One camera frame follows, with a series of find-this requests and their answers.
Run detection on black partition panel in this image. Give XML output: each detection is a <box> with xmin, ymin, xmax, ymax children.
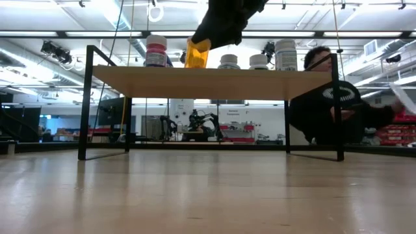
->
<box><xmin>0</xmin><ymin>105</ymin><xmax>42</xmax><ymax>144</ymax></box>

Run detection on white pillar with posters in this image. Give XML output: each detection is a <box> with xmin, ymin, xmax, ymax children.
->
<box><xmin>168</xmin><ymin>98</ymin><xmax>195</xmax><ymax>133</ymax></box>

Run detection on wooden shelf with black frame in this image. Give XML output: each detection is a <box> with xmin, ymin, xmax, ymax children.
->
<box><xmin>77</xmin><ymin>44</ymin><xmax>345</xmax><ymax>163</ymax></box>

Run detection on background black monitor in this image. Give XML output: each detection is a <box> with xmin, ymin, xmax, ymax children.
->
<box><xmin>97</xmin><ymin>96</ymin><xmax>133</xmax><ymax>127</ymax></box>

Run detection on black ceiling camera cluster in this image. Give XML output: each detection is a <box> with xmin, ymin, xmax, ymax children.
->
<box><xmin>40</xmin><ymin>40</ymin><xmax>73</xmax><ymax>65</ymax></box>

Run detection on black hanging cable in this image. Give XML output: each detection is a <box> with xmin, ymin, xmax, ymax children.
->
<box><xmin>92</xmin><ymin>0</ymin><xmax>125</xmax><ymax>139</ymax></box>

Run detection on white aspirin bottle green label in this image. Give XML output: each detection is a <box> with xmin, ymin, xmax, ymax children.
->
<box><xmin>217</xmin><ymin>53</ymin><xmax>242</xmax><ymax>70</ymax></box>

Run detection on white hanging ring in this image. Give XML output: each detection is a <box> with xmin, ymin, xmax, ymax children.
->
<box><xmin>148</xmin><ymin>2</ymin><xmax>165</xmax><ymax>23</ymax></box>

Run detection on white bottle teal label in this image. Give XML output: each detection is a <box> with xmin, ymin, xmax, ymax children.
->
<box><xmin>248</xmin><ymin>53</ymin><xmax>270</xmax><ymax>71</ymax></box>

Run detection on person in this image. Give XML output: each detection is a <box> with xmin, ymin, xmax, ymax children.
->
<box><xmin>288</xmin><ymin>45</ymin><xmax>406</xmax><ymax>146</ymax></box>

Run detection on white cup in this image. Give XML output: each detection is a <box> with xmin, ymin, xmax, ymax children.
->
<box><xmin>274</xmin><ymin>39</ymin><xmax>298</xmax><ymax>72</ymax></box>

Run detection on white ceiling air unit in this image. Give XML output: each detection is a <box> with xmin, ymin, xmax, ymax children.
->
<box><xmin>363</xmin><ymin>38</ymin><xmax>380</xmax><ymax>58</ymax></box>

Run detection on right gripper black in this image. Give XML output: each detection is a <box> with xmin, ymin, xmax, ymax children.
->
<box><xmin>190</xmin><ymin>0</ymin><xmax>269</xmax><ymax>51</ymax></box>

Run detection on pink medicine bottle white cap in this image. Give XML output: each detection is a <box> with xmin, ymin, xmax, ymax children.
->
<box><xmin>144</xmin><ymin>34</ymin><xmax>168</xmax><ymax>68</ymax></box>

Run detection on red storage rack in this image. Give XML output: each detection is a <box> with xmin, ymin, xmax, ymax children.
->
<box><xmin>219</xmin><ymin>122</ymin><xmax>257</xmax><ymax>144</ymax></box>

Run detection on black table rig frame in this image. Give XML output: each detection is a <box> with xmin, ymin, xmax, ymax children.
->
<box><xmin>0</xmin><ymin>140</ymin><xmax>416</xmax><ymax>159</ymax></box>

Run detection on red storage bins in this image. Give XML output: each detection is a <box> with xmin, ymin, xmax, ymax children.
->
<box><xmin>375</xmin><ymin>109</ymin><xmax>416</xmax><ymax>147</ymax></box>

